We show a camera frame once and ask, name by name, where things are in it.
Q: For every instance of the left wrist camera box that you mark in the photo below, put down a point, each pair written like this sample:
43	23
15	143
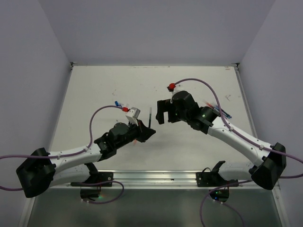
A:
132	115

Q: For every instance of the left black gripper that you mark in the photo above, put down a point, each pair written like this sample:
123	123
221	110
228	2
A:
143	131

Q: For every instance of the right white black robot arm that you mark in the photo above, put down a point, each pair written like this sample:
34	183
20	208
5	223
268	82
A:
266	161

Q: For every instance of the blue patterned pen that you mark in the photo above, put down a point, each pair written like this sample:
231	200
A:
226	115

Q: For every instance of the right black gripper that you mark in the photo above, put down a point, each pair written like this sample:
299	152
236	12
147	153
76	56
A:
165	105

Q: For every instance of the aluminium front rail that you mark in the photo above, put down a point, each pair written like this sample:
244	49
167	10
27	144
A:
163	179

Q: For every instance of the green ink roller pen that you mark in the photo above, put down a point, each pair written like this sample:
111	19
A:
150	117

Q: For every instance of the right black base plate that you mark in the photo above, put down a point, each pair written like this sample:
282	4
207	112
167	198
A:
211	178

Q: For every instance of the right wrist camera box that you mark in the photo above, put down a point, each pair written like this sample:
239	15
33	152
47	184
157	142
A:
174	88

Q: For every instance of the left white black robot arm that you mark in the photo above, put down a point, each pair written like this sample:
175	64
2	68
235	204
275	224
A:
37	172

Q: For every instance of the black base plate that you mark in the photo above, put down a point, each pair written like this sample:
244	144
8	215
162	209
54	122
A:
211	178
102	177

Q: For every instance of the red capped clear pen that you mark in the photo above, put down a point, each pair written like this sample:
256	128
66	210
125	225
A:
211	105

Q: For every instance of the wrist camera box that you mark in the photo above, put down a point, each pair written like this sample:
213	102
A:
132	115
174	88

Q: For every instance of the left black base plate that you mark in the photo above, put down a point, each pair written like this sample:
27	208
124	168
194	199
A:
102	177

